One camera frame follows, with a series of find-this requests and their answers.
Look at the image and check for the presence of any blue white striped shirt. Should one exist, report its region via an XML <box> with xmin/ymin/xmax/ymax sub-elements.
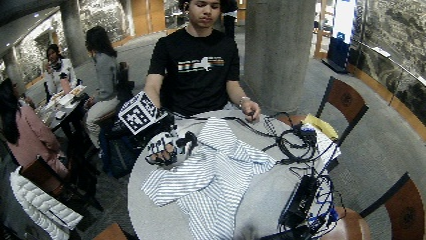
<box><xmin>140</xmin><ymin>116</ymin><xmax>278</xmax><ymax>240</ymax></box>

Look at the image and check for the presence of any dark blue backpack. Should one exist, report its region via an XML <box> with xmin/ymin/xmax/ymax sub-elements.
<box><xmin>97</xmin><ymin>124</ymin><xmax>145</xmax><ymax>180</ymax></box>

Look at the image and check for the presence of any white marker cube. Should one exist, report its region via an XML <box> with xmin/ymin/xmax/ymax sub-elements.
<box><xmin>117</xmin><ymin>91</ymin><xmax>169</xmax><ymax>136</ymax></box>

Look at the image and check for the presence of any yellow envelope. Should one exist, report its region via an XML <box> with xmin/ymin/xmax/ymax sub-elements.
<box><xmin>301</xmin><ymin>113</ymin><xmax>339</xmax><ymax>141</ymax></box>

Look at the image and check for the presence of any black printed t-shirt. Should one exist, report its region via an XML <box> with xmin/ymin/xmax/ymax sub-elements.
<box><xmin>146</xmin><ymin>27</ymin><xmax>241</xmax><ymax>118</ymax></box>

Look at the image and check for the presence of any white paper sheet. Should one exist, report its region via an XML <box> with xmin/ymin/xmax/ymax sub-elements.
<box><xmin>311</xmin><ymin>128</ymin><xmax>343</xmax><ymax>168</ymax></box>

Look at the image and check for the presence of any dark side table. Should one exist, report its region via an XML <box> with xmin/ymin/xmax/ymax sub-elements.
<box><xmin>36</xmin><ymin>84</ymin><xmax>92</xmax><ymax>134</ymax></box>

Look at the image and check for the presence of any person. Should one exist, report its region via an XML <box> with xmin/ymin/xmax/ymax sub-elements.
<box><xmin>82</xmin><ymin>25</ymin><xmax>136</xmax><ymax>149</ymax></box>
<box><xmin>144</xmin><ymin>0</ymin><xmax>263</xmax><ymax>123</ymax></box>
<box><xmin>42</xmin><ymin>43</ymin><xmax>80</xmax><ymax>97</ymax></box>
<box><xmin>0</xmin><ymin>78</ymin><xmax>69</xmax><ymax>176</ymax></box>

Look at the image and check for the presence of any dark wooden chair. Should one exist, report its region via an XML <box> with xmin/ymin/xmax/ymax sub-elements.
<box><xmin>17</xmin><ymin>155</ymin><xmax>105</xmax><ymax>214</ymax></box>

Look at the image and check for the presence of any blue bin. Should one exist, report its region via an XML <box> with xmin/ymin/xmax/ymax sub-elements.
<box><xmin>326</xmin><ymin>31</ymin><xmax>353</xmax><ymax>74</ymax></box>

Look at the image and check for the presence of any black electronics box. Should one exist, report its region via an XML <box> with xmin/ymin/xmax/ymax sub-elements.
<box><xmin>282</xmin><ymin>174</ymin><xmax>322</xmax><ymax>230</ymax></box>

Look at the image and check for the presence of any white puffer jacket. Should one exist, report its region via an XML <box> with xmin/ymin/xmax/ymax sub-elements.
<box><xmin>8</xmin><ymin>165</ymin><xmax>85</xmax><ymax>240</ymax></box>

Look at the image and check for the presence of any metal handrail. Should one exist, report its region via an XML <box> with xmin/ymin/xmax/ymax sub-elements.
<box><xmin>354</xmin><ymin>39</ymin><xmax>426</xmax><ymax>88</ymax></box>

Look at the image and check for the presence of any round wooden stool seat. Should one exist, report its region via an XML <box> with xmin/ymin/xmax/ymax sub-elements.
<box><xmin>331</xmin><ymin>206</ymin><xmax>373</xmax><ymax>240</ymax></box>

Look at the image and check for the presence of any thin grey concrete pillar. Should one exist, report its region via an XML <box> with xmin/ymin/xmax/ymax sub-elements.
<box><xmin>58</xmin><ymin>0</ymin><xmax>92</xmax><ymax>68</ymax></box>

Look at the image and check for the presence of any long black cable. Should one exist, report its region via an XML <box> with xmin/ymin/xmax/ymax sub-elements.
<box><xmin>174</xmin><ymin>114</ymin><xmax>278</xmax><ymax>139</ymax></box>

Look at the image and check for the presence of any black cable bundle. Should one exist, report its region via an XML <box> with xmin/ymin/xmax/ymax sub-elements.
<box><xmin>263</xmin><ymin>124</ymin><xmax>319</xmax><ymax>167</ymax></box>

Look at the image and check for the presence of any wooden chair with black frame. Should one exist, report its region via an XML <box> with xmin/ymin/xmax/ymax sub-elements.
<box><xmin>358</xmin><ymin>172</ymin><xmax>426</xmax><ymax>240</ymax></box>
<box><xmin>315</xmin><ymin>75</ymin><xmax>370</xmax><ymax>149</ymax></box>

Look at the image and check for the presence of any blue cable tangle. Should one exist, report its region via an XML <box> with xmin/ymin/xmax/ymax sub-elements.
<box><xmin>307</xmin><ymin>171</ymin><xmax>341</xmax><ymax>236</ymax></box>

